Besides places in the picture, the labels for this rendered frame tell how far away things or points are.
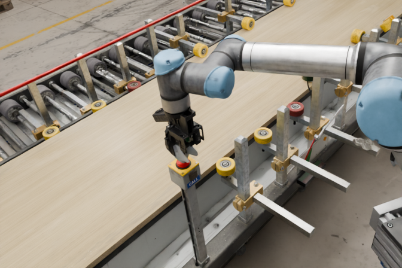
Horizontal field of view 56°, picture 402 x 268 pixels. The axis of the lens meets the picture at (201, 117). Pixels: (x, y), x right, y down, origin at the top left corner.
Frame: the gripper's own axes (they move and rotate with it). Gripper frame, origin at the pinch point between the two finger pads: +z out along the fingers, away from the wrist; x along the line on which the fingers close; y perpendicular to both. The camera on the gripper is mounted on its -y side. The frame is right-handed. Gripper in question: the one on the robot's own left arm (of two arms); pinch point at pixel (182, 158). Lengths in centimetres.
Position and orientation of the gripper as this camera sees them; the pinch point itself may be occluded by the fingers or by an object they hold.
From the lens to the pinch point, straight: 113.5
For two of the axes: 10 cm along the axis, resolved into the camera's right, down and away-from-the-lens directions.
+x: 7.1, -4.9, 5.1
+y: 7.0, 3.7, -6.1
